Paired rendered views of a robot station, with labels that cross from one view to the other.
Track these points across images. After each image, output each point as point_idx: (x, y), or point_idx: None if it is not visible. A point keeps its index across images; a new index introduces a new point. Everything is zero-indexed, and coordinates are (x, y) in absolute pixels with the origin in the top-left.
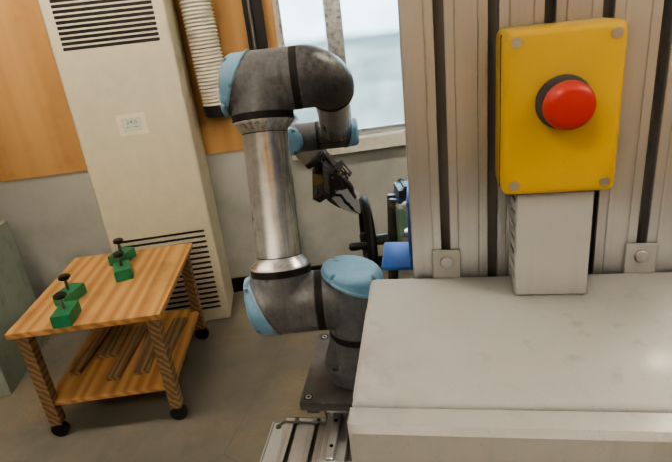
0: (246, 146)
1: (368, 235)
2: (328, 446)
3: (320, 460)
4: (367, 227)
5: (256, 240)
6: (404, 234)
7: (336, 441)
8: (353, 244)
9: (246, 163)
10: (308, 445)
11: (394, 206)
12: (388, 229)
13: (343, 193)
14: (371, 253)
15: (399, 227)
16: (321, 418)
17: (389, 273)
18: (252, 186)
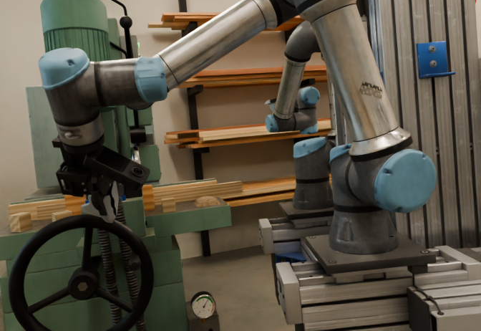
0: (358, 16)
1: (139, 240)
2: (449, 262)
3: (465, 263)
4: (131, 232)
5: (389, 109)
6: (434, 64)
7: (440, 261)
8: (137, 258)
9: (361, 33)
10: (447, 289)
11: (122, 205)
12: (107, 247)
13: (112, 188)
14: (150, 261)
15: (144, 222)
16: (411, 289)
17: (117, 310)
18: (373, 55)
